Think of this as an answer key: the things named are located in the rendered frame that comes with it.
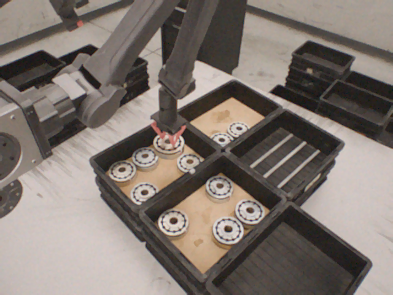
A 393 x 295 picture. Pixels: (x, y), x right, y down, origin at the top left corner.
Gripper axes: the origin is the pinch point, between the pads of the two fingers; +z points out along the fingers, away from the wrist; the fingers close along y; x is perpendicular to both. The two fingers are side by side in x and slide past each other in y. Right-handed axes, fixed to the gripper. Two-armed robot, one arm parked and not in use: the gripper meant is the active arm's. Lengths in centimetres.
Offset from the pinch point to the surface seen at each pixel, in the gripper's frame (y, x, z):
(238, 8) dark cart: 84, -178, 24
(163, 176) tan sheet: 4.0, -1.1, 22.3
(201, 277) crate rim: -34.0, 24.1, 13.6
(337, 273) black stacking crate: -63, -8, 23
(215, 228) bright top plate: -26.0, 5.7, 20.0
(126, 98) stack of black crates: 98, -63, 62
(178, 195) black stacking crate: -8.8, 4.4, 18.0
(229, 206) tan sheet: -23.4, -6.5, 22.3
